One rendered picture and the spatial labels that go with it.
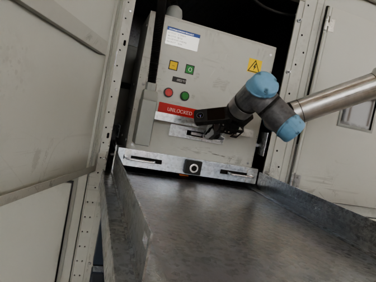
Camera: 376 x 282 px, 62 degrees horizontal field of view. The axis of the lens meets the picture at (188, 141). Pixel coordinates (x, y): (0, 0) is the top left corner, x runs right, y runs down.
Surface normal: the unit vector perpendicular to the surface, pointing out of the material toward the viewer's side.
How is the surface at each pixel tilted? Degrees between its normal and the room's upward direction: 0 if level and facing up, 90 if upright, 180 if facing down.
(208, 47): 90
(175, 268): 0
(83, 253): 90
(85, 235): 90
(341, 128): 90
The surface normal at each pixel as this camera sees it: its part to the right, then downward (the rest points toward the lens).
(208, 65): 0.28, 0.11
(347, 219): -0.94, -0.17
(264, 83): 0.35, -0.39
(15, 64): 0.98, 0.20
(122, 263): 0.19, -0.98
